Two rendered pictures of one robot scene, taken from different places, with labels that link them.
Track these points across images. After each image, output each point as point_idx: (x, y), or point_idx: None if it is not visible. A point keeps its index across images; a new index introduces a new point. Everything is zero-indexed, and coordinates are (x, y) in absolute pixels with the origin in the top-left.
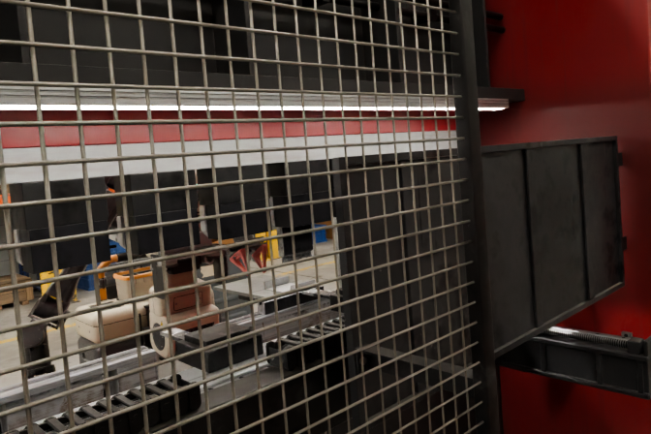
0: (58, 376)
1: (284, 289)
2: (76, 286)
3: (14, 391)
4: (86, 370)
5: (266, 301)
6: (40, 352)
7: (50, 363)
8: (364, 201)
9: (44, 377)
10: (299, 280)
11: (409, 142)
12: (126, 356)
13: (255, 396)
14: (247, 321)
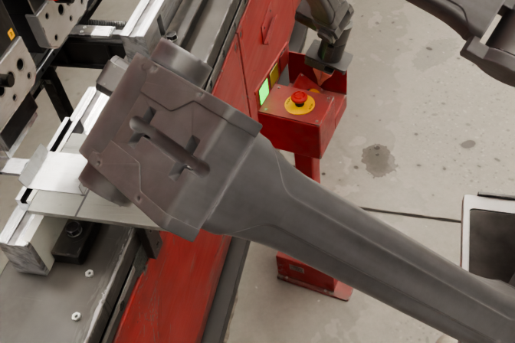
0: None
1: (69, 164)
2: (316, 14)
3: None
4: None
5: (63, 120)
6: (321, 40)
7: (322, 60)
8: None
9: None
10: (72, 213)
11: None
12: (136, 21)
13: None
14: (79, 107)
